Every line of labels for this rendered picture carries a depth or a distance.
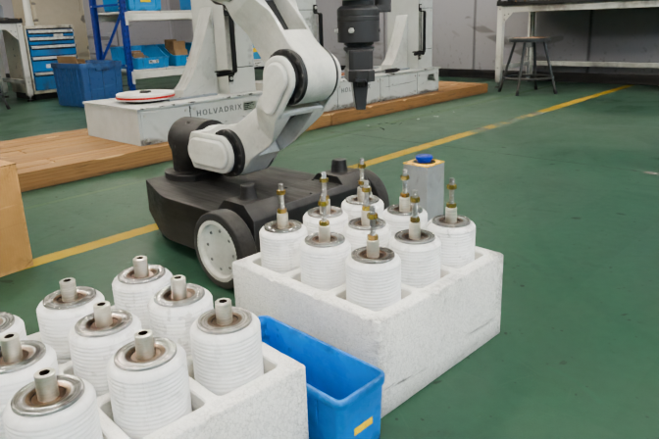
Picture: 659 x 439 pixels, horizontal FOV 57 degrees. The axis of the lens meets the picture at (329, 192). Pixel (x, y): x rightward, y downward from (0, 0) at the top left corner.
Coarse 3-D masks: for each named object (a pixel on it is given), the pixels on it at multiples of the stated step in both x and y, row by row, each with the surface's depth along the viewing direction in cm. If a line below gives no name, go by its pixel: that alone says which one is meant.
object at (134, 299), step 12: (168, 276) 99; (120, 288) 96; (132, 288) 95; (144, 288) 96; (156, 288) 96; (120, 300) 96; (132, 300) 96; (144, 300) 96; (132, 312) 96; (144, 312) 96; (144, 324) 97
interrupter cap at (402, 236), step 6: (396, 234) 113; (402, 234) 113; (408, 234) 114; (426, 234) 113; (432, 234) 112; (396, 240) 111; (402, 240) 110; (408, 240) 110; (414, 240) 110; (420, 240) 110; (426, 240) 110; (432, 240) 110
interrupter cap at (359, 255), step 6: (366, 246) 108; (354, 252) 105; (360, 252) 105; (366, 252) 106; (384, 252) 105; (390, 252) 105; (354, 258) 103; (360, 258) 103; (366, 258) 103; (372, 258) 103; (378, 258) 103; (384, 258) 102; (390, 258) 102; (372, 264) 101
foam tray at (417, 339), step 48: (240, 288) 122; (288, 288) 111; (336, 288) 109; (432, 288) 108; (480, 288) 117; (336, 336) 104; (384, 336) 98; (432, 336) 108; (480, 336) 121; (384, 384) 100
